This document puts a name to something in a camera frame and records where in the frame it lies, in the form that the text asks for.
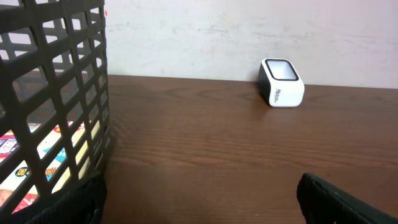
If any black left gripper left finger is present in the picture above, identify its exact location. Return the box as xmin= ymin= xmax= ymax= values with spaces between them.
xmin=25 ymin=173 xmax=107 ymax=224

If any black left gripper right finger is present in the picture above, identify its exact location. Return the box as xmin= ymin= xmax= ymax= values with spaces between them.
xmin=297 ymin=173 xmax=397 ymax=224

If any yellow snack bag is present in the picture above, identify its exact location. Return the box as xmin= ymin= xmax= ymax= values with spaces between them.
xmin=1 ymin=123 xmax=85 ymax=212

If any white barcode scanner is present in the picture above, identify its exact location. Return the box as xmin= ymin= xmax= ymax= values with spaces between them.
xmin=257 ymin=58 xmax=305 ymax=108

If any dark grey plastic basket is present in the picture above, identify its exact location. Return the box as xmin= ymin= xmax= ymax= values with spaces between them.
xmin=1 ymin=0 xmax=111 ymax=223

